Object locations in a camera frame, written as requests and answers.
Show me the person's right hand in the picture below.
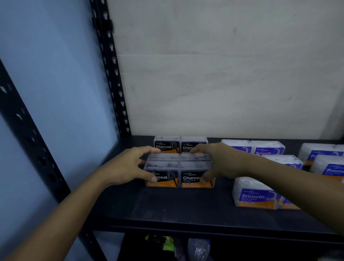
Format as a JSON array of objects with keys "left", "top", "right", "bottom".
[{"left": 189, "top": 142, "right": 254, "bottom": 185}]

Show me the person's left hand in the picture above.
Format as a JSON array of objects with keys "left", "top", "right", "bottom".
[{"left": 98, "top": 146, "right": 162, "bottom": 186}]

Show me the black metal shelf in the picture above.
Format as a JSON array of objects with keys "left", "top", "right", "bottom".
[{"left": 86, "top": 135, "right": 344, "bottom": 242}]

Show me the person's left forearm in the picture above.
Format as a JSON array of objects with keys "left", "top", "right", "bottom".
[{"left": 3, "top": 168, "right": 113, "bottom": 261}]

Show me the person's right forearm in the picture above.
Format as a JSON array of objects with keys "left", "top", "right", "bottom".
[{"left": 246, "top": 155, "right": 344, "bottom": 236}]

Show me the green plastic packet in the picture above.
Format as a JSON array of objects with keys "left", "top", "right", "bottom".
[{"left": 145, "top": 235, "right": 175, "bottom": 251}]

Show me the clear plastic bottle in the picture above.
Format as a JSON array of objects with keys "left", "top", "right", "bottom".
[{"left": 187, "top": 238, "right": 211, "bottom": 261}]

